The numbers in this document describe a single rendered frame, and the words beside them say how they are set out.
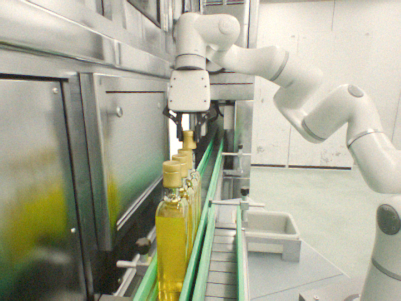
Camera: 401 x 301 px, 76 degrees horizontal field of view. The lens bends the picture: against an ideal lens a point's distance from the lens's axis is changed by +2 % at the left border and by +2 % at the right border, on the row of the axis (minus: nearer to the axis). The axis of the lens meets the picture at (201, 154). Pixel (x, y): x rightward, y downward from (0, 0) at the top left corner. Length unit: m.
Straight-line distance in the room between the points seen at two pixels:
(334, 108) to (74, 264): 0.65
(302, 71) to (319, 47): 3.81
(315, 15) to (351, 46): 0.84
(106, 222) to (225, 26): 0.50
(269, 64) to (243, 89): 0.87
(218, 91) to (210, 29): 0.93
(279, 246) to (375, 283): 0.32
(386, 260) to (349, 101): 0.35
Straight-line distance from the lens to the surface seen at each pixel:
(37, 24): 0.40
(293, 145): 4.52
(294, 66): 0.72
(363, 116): 0.72
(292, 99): 0.76
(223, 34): 0.67
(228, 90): 1.57
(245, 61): 0.77
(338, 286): 0.85
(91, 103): 0.49
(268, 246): 0.92
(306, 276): 0.91
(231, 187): 1.68
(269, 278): 0.87
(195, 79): 0.63
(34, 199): 0.43
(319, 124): 0.73
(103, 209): 0.53
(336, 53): 4.60
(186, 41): 0.66
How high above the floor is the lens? 1.29
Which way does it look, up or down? 14 degrees down
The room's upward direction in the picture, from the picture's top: straight up
